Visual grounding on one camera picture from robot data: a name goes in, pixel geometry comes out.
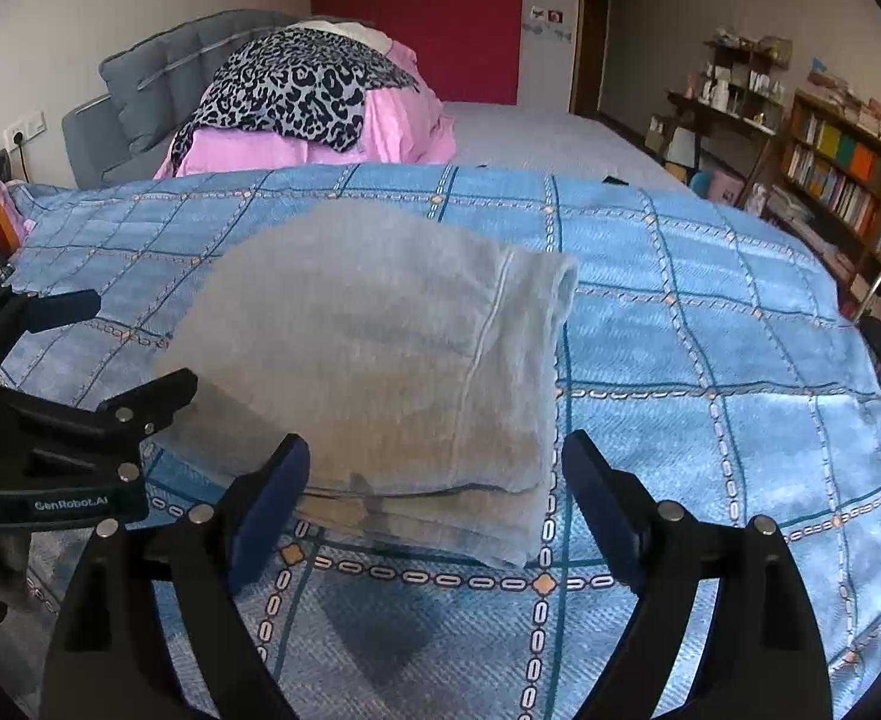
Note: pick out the grey padded headboard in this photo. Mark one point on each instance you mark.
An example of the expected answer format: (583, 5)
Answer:
(148, 82)

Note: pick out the white pillow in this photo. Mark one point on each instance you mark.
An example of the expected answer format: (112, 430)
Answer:
(354, 34)

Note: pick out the grey pants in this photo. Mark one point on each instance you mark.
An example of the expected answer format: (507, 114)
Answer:
(380, 360)

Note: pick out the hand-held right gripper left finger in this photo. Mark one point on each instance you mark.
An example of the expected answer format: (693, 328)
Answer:
(272, 510)

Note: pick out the wooden bookshelf with books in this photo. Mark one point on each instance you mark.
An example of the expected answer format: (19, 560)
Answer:
(845, 172)

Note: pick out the wall stickers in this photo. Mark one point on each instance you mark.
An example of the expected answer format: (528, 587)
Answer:
(549, 21)

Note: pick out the brown wooden door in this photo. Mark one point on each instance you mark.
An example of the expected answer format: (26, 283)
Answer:
(598, 37)

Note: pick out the wooden shelf with bottles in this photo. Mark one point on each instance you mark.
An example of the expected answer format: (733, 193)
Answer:
(733, 90)

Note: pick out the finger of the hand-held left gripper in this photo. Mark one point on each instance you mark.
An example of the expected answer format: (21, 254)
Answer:
(62, 309)
(159, 394)

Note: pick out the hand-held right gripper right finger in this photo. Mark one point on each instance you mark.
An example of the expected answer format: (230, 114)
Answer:
(598, 510)

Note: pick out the red wall panel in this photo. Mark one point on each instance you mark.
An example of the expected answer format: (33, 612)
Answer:
(425, 15)

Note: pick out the leopard print cloth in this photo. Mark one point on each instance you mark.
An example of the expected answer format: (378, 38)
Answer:
(298, 90)

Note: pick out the red folded cloth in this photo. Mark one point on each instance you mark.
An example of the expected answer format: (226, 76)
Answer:
(7, 217)

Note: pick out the white bed sheet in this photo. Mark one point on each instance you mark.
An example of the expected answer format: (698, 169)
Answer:
(560, 142)

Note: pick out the pink quilt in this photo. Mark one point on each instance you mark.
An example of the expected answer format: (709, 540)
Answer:
(403, 120)

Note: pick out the white wall socket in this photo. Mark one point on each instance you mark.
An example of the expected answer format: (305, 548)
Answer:
(26, 127)

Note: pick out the blue checked blanket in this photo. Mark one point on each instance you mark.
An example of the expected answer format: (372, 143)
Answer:
(710, 330)

